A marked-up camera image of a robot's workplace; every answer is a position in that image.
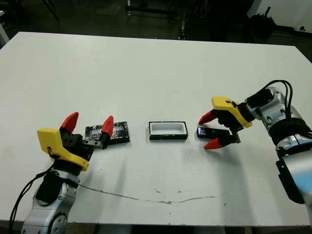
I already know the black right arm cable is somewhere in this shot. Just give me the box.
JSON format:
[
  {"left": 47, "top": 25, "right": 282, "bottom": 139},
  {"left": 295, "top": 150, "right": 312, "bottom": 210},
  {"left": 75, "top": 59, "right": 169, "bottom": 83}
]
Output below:
[{"left": 264, "top": 79, "right": 312, "bottom": 137}]

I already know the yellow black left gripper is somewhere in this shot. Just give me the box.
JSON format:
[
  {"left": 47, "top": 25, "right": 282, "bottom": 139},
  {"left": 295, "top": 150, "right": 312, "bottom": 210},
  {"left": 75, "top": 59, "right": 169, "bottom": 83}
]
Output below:
[{"left": 37, "top": 112, "right": 114, "bottom": 172}]

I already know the black box base white lining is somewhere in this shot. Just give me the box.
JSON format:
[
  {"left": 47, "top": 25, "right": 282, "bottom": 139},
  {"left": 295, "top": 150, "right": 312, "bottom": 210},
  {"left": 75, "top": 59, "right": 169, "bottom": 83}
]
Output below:
[{"left": 148, "top": 120, "right": 189, "bottom": 141}]

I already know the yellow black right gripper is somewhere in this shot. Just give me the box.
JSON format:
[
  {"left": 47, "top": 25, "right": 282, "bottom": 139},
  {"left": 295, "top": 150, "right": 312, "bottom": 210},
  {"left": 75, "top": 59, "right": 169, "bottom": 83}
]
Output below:
[{"left": 198, "top": 97, "right": 254, "bottom": 150}]

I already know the black bushy floor object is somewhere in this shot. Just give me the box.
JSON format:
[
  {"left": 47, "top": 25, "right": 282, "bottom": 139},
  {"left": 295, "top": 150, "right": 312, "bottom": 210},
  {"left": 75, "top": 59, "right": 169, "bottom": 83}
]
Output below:
[{"left": 250, "top": 6, "right": 277, "bottom": 39}]

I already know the black wheeled cart frame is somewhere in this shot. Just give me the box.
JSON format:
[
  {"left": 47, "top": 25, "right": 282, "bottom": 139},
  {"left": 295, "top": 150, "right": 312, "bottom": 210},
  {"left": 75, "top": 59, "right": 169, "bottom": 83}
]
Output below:
[{"left": 124, "top": 0, "right": 182, "bottom": 21}]

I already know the glossy black box lid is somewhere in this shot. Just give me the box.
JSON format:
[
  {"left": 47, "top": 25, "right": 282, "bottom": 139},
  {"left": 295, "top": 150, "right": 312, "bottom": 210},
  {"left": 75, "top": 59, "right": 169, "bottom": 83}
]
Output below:
[{"left": 84, "top": 120, "right": 131, "bottom": 146}]

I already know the metal post with caster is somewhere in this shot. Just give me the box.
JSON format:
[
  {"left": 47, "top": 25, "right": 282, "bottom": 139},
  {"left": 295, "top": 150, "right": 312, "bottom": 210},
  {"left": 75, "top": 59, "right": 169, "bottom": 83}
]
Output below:
[{"left": 177, "top": 20, "right": 187, "bottom": 40}]

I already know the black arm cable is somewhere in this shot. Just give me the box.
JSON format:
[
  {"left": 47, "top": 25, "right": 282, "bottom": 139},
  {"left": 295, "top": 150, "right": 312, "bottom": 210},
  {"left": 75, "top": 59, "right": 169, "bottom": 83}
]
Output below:
[
  {"left": 8, "top": 168, "right": 54, "bottom": 234},
  {"left": 264, "top": 79, "right": 312, "bottom": 137}
]

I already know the black slanted stand leg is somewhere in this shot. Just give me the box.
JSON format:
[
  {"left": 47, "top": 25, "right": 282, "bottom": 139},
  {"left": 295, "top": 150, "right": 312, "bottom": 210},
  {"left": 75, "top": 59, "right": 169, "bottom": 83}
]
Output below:
[{"left": 41, "top": 0, "right": 60, "bottom": 22}]

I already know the small black camera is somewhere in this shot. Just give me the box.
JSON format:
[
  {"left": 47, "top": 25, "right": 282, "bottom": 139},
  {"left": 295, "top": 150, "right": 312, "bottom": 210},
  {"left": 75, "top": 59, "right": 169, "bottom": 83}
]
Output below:
[{"left": 196, "top": 126, "right": 231, "bottom": 139}]

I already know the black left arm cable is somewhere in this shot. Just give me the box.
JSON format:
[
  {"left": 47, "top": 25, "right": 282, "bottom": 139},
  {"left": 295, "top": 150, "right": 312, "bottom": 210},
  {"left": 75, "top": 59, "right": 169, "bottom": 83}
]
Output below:
[{"left": 8, "top": 168, "right": 54, "bottom": 234}]

